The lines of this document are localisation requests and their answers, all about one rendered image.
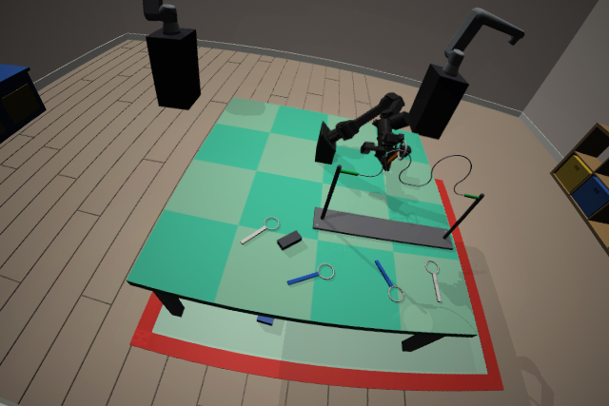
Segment blue-handled ring tool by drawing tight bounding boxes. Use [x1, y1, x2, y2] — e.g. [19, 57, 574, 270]
[287, 264, 335, 285]
[375, 260, 404, 302]

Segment orange-brown long handle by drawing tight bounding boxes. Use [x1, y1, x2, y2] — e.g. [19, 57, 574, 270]
[386, 141, 407, 165]

